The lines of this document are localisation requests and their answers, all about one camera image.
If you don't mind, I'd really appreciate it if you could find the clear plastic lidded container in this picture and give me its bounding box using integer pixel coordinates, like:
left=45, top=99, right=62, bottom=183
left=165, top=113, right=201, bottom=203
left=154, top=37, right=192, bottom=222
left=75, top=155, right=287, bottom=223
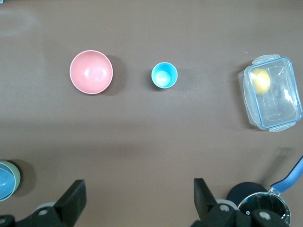
left=237, top=54, right=303, bottom=132

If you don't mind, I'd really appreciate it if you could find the blue cup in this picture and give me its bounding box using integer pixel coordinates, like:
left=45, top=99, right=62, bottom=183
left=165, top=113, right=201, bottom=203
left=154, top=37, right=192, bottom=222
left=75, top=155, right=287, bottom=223
left=151, top=61, right=178, bottom=89

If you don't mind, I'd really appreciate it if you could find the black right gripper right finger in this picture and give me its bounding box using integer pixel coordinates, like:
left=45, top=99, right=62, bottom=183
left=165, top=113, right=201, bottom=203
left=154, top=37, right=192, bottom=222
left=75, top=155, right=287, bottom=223
left=190, top=178, right=240, bottom=227

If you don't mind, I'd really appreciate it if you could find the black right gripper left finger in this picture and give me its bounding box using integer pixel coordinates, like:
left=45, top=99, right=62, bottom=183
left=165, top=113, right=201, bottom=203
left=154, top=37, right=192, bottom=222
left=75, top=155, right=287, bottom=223
left=30, top=179, right=87, bottom=227

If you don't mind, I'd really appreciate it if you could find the pink bowl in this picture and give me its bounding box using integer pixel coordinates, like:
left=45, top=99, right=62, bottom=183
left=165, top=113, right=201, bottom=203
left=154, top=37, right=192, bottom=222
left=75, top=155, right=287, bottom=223
left=69, top=50, right=114, bottom=95

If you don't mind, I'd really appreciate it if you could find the saucepan with blue handle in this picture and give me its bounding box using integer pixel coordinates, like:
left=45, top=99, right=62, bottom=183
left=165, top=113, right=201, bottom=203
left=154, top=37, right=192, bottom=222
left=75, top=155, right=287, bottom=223
left=226, top=155, right=303, bottom=227

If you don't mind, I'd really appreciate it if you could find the green bowl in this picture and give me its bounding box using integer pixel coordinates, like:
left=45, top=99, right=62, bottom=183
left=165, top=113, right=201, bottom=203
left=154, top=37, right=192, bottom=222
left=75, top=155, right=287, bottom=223
left=0, top=160, right=21, bottom=202

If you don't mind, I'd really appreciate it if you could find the yellow lemon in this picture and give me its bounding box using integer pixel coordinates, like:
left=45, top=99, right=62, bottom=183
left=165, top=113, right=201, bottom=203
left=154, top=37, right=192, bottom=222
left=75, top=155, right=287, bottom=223
left=250, top=68, right=271, bottom=96

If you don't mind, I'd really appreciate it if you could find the blue bowl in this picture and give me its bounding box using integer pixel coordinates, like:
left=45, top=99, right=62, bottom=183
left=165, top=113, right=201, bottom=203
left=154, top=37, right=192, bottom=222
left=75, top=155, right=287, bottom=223
left=0, top=162, right=16, bottom=200

